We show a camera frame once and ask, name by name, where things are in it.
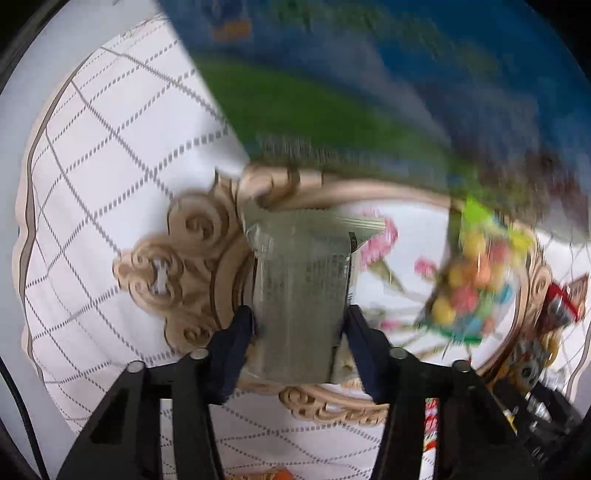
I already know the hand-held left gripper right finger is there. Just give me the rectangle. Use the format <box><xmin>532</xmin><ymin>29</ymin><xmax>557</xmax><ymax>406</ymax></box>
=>
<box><xmin>344</xmin><ymin>305</ymin><xmax>541</xmax><ymax>480</ymax></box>

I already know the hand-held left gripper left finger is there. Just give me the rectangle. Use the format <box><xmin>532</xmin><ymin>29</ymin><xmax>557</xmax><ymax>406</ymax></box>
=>
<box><xmin>55</xmin><ymin>305</ymin><xmax>257</xmax><ymax>480</ymax></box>

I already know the grey-green translucent snack packet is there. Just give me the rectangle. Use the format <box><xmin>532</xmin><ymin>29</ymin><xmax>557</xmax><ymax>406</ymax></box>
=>
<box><xmin>242</xmin><ymin>205</ymin><xmax>389</xmax><ymax>386</ymax></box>

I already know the ornate carved floral tray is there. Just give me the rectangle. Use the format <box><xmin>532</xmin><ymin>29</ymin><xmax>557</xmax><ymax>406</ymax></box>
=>
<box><xmin>113</xmin><ymin>164</ymin><xmax>555</xmax><ymax>428</ymax></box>

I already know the bag of colourful candy balls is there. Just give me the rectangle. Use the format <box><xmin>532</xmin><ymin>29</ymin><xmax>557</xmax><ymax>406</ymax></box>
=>
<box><xmin>416</xmin><ymin>194</ymin><xmax>536</xmax><ymax>347</ymax></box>

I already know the blue and green cardboard box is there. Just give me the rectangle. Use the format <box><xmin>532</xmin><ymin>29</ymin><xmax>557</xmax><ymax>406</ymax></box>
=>
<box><xmin>157</xmin><ymin>0</ymin><xmax>591</xmax><ymax>232</ymax></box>

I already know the red and white snack packet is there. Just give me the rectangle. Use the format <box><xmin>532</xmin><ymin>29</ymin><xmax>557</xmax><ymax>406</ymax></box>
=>
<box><xmin>422</xmin><ymin>398</ymin><xmax>439</xmax><ymax>462</ymax></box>

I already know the red and black snack packet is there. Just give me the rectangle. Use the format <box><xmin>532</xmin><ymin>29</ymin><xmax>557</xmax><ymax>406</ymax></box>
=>
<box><xmin>538</xmin><ymin>277</ymin><xmax>591</xmax><ymax>333</ymax></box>

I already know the orange snack packet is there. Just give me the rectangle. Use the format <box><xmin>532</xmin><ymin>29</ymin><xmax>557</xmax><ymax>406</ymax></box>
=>
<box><xmin>235</xmin><ymin>465</ymin><xmax>296</xmax><ymax>480</ymax></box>

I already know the white quilted tablecloth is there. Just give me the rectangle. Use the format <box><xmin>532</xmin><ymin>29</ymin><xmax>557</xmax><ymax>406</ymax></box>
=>
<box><xmin>11</xmin><ymin>14</ymin><xmax>591</xmax><ymax>480</ymax></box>

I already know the black cable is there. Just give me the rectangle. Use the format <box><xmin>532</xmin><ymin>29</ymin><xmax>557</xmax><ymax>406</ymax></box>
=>
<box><xmin>0</xmin><ymin>355</ymin><xmax>51</xmax><ymax>480</ymax></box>

